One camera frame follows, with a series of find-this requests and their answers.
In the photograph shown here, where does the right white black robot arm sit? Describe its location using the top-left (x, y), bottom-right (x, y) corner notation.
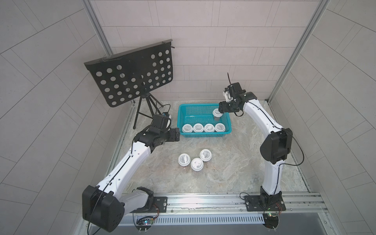
top-left (219, 83), bottom-right (293, 208)

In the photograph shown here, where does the teal plastic basket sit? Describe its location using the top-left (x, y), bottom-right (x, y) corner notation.
top-left (177, 103), bottom-right (232, 138)

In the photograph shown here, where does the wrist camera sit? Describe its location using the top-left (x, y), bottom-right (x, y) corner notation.
top-left (162, 112), bottom-right (172, 125)
top-left (223, 90), bottom-right (232, 103)

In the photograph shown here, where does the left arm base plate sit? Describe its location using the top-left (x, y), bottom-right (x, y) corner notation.
top-left (144, 196), bottom-right (168, 213)

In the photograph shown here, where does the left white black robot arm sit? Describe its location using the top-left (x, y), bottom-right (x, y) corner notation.
top-left (82, 112), bottom-right (180, 232)

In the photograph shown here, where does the aluminium mounting rail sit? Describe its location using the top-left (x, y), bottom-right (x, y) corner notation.
top-left (124, 193), bottom-right (328, 217)

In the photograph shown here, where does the yogurt cup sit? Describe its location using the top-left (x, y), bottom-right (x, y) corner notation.
top-left (204, 123), bottom-right (215, 133)
top-left (199, 149), bottom-right (212, 162)
top-left (214, 123), bottom-right (226, 132)
top-left (178, 153), bottom-right (191, 167)
top-left (212, 108), bottom-right (223, 121)
top-left (193, 123), bottom-right (204, 133)
top-left (182, 124), bottom-right (193, 133)
top-left (191, 158), bottom-right (204, 172)

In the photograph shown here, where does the circuit board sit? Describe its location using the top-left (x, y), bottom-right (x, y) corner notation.
top-left (135, 216), bottom-right (155, 233)
top-left (263, 213), bottom-right (279, 230)

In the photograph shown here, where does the black perforated music stand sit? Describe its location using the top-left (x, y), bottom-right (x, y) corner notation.
top-left (84, 39), bottom-right (173, 115)

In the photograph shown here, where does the left circuit board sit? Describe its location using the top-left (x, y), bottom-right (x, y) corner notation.
top-left (135, 216), bottom-right (155, 233)

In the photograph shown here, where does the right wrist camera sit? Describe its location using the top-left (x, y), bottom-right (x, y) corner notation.
top-left (223, 90), bottom-right (232, 103)

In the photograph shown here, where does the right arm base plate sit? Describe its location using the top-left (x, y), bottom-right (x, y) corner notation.
top-left (244, 194), bottom-right (286, 212)

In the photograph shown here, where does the right circuit board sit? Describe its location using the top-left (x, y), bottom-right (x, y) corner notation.
top-left (263, 213), bottom-right (279, 230)

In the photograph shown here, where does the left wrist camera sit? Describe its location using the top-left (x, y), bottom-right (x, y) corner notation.
top-left (162, 112), bottom-right (172, 125)

